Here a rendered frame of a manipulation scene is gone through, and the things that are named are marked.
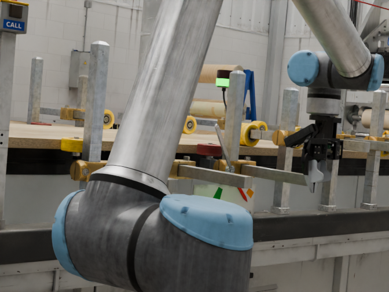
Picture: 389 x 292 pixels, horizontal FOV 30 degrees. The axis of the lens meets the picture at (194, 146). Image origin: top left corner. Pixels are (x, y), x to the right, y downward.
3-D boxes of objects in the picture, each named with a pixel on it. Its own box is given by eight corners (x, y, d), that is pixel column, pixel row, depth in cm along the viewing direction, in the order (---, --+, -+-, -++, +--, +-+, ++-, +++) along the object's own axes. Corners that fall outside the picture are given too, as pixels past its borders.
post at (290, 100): (285, 235, 236) (298, 88, 234) (278, 236, 234) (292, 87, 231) (276, 233, 239) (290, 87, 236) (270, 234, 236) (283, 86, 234)
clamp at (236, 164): (254, 178, 223) (256, 161, 222) (223, 178, 213) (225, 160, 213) (241, 175, 227) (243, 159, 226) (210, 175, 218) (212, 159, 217)
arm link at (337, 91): (303, 50, 195) (317, 55, 204) (300, 97, 196) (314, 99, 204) (337, 50, 191) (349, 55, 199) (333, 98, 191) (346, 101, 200)
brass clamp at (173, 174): (195, 179, 205) (197, 161, 205) (159, 179, 196) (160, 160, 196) (181, 176, 210) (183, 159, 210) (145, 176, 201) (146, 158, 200)
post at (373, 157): (374, 219, 270) (386, 90, 267) (368, 220, 267) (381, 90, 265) (366, 218, 272) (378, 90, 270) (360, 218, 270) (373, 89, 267)
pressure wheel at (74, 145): (90, 178, 201) (93, 137, 201) (85, 181, 193) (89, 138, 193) (61, 176, 201) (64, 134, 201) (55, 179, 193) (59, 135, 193)
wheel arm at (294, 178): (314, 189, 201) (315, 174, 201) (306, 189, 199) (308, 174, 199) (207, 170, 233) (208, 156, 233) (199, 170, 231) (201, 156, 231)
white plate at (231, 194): (254, 216, 224) (257, 184, 223) (191, 219, 206) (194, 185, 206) (252, 216, 224) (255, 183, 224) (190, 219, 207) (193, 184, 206)
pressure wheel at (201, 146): (224, 180, 231) (227, 144, 230) (206, 180, 225) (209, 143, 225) (207, 176, 237) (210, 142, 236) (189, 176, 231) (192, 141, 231)
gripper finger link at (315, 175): (319, 194, 194) (321, 160, 194) (301, 192, 198) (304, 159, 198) (326, 194, 196) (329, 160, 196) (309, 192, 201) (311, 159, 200)
